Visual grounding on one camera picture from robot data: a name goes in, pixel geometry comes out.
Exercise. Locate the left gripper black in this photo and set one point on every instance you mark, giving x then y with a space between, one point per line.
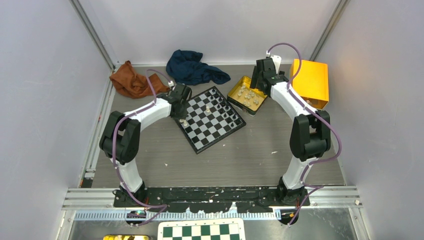
183 115

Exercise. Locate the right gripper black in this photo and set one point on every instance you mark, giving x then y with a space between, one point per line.
253 84

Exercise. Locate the gold tin tray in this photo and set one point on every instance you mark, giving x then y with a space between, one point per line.
245 98

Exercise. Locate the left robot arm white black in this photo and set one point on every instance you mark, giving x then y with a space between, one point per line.
120 139

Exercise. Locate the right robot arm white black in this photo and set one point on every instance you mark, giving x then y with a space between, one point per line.
309 138

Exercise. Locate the green white checkered board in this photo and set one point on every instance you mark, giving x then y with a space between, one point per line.
210 229

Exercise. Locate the dark blue cloth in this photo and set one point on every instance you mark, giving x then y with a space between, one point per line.
185 67

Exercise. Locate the black white chessboard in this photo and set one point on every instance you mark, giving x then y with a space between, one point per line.
206 129

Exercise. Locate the orange brown cloth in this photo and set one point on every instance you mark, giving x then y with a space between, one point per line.
131 84

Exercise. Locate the yellow drawer box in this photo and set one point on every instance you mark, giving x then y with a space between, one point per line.
312 82

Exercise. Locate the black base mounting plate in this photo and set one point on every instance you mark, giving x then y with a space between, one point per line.
246 199

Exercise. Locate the gold object bottom edge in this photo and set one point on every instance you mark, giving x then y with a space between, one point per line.
126 237

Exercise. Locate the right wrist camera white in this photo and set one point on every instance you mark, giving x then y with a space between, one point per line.
276 60

